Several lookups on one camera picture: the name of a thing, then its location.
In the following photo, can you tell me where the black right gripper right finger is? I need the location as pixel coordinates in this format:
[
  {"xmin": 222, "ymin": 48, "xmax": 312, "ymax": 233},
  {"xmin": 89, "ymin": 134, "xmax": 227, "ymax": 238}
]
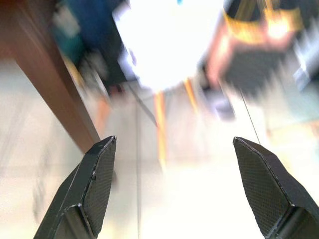
[{"xmin": 232, "ymin": 136, "xmax": 319, "ymax": 239}]

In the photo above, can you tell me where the brown wooden table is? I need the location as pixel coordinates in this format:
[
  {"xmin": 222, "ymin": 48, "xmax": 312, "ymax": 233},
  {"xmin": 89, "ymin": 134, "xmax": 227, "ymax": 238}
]
[{"xmin": 0, "ymin": 0, "xmax": 102, "ymax": 153}]

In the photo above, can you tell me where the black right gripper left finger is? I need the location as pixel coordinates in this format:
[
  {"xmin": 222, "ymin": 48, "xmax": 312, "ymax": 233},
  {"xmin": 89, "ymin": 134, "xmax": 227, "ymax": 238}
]
[{"xmin": 33, "ymin": 135, "xmax": 117, "ymax": 239}]

